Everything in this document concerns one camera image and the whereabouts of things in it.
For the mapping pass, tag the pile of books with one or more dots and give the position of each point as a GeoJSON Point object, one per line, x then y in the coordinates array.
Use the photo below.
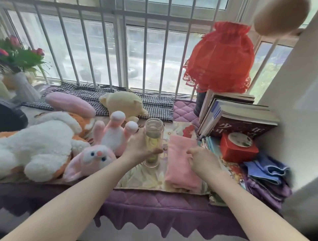
{"type": "Point", "coordinates": [238, 119]}

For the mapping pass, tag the black white houndstooth scarf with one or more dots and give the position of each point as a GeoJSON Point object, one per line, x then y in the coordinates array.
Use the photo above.
{"type": "Point", "coordinates": [159, 106]}

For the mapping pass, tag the purple quilted cover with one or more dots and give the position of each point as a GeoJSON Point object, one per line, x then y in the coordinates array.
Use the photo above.
{"type": "Point", "coordinates": [149, 206]}

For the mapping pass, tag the black rounded object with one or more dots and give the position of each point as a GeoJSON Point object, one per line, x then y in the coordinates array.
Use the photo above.
{"type": "Point", "coordinates": [11, 116]}

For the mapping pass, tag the pink folded towel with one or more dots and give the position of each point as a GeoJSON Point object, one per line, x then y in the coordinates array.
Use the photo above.
{"type": "Point", "coordinates": [177, 163]}

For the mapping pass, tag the person's right hand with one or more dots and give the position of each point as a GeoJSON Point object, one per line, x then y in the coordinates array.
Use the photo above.
{"type": "Point", "coordinates": [206, 161]}

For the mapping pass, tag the person's left forearm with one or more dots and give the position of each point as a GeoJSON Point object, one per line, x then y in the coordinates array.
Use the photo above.
{"type": "Point", "coordinates": [74, 206]}

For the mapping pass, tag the floral quilted mat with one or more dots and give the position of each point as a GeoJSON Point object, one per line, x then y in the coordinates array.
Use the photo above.
{"type": "Point", "coordinates": [139, 178]}

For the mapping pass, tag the white window frame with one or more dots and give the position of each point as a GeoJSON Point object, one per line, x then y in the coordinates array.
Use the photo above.
{"type": "Point", "coordinates": [122, 54]}

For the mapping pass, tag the clear glass tea bottle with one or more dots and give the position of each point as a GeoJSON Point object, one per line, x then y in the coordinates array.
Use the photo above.
{"type": "Point", "coordinates": [154, 129]}

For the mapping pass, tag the round wooden knob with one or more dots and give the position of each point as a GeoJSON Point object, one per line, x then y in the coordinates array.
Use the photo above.
{"type": "Point", "coordinates": [280, 16]}

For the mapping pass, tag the rose flower bouquet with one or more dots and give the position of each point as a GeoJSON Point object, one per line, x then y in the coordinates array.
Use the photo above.
{"type": "Point", "coordinates": [19, 58]}

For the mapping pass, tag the colourful picture book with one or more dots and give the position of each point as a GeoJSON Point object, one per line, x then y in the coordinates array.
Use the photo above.
{"type": "Point", "coordinates": [233, 171]}

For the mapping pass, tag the red box with round lid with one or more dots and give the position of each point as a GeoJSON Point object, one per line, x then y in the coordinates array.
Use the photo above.
{"type": "Point", "coordinates": [236, 151]}

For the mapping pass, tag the person's left thumb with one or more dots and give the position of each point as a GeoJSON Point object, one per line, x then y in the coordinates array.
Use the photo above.
{"type": "Point", "coordinates": [155, 151]}

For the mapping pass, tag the yellow plush pig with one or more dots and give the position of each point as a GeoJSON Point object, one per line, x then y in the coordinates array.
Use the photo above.
{"type": "Point", "coordinates": [124, 103]}

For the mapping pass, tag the pink oval plush pillow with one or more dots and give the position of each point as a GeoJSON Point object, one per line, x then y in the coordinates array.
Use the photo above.
{"type": "Point", "coordinates": [70, 104]}

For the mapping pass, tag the white metal window bars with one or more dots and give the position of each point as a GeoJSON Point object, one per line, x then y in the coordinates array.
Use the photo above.
{"type": "Point", "coordinates": [145, 49]}

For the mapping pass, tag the dark lamp base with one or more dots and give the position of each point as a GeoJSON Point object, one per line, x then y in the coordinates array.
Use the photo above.
{"type": "Point", "coordinates": [199, 104]}

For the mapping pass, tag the purple folded cloth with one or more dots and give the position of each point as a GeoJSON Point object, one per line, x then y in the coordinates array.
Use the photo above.
{"type": "Point", "coordinates": [268, 193]}

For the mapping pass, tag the red lace lamp shade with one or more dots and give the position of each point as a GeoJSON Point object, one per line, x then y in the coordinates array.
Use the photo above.
{"type": "Point", "coordinates": [221, 59]}

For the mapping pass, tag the white orange plush toy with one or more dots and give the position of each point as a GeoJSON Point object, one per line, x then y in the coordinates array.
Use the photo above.
{"type": "Point", "coordinates": [42, 146]}

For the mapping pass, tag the person's right forearm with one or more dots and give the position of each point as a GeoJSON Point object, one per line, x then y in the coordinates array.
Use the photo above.
{"type": "Point", "coordinates": [248, 211]}

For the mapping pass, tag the pink plush bunny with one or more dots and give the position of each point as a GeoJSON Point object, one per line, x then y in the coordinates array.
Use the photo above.
{"type": "Point", "coordinates": [92, 159]}

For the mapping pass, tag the person's right fingers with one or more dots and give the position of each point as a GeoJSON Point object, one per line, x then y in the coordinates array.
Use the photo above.
{"type": "Point", "coordinates": [192, 159]}

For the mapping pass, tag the white bouquet wrap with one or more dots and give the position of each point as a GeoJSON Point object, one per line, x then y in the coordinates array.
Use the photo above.
{"type": "Point", "coordinates": [24, 87]}

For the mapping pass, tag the blue folded cloth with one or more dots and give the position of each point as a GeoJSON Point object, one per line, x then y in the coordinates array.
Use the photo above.
{"type": "Point", "coordinates": [263, 168]}

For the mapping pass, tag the person's left hand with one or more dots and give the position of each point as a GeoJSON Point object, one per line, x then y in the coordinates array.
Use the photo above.
{"type": "Point", "coordinates": [135, 150]}

